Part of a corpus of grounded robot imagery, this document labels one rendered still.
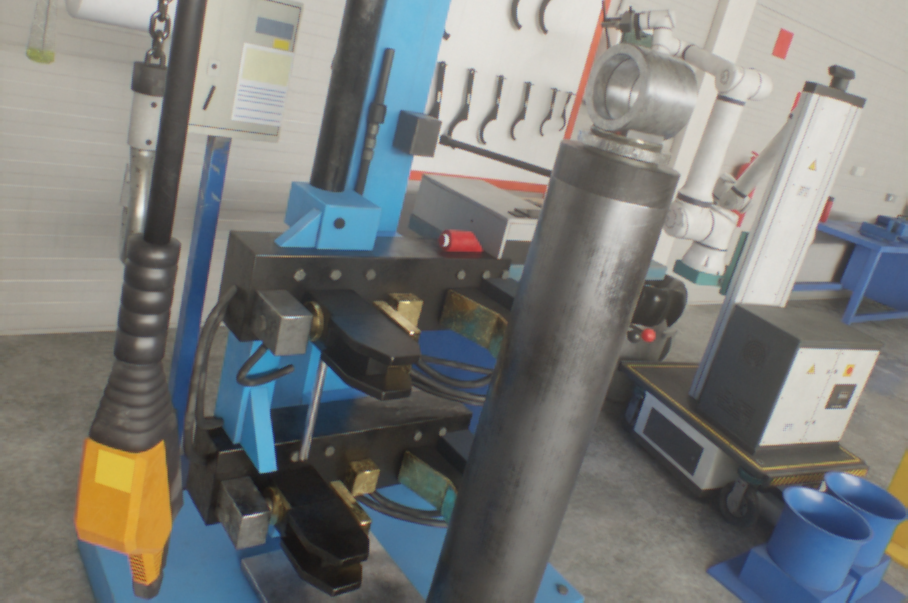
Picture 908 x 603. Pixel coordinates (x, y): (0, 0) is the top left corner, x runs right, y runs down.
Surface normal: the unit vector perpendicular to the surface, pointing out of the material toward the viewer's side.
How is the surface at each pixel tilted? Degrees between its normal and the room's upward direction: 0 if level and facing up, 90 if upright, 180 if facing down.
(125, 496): 90
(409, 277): 90
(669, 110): 98
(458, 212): 90
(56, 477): 0
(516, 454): 90
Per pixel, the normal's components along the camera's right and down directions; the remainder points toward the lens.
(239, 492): 0.25, -0.93
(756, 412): -0.87, -0.09
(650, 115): 0.39, 0.66
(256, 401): 0.61, -0.32
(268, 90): 0.58, 0.36
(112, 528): -0.13, 0.25
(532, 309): -0.76, -0.01
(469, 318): -0.59, 0.07
